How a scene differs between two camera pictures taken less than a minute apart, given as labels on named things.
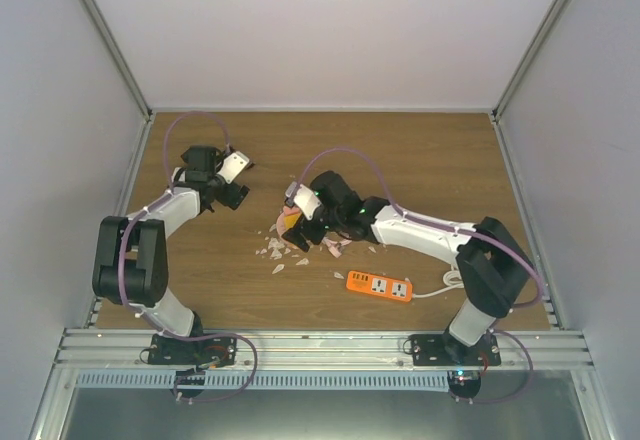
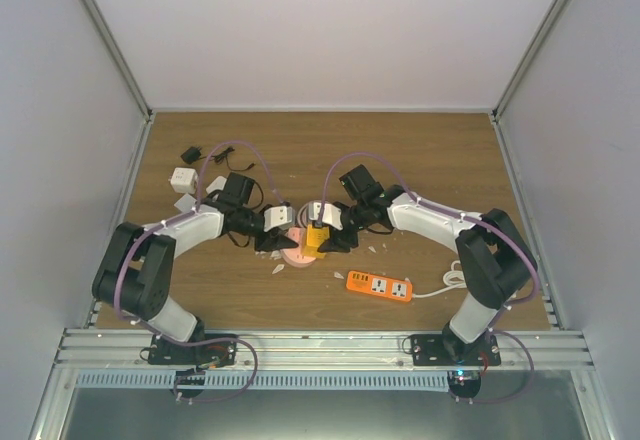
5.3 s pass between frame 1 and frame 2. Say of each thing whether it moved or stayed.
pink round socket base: moved
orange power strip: stayed
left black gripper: moved
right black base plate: stayed
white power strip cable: stayed
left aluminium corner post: stayed
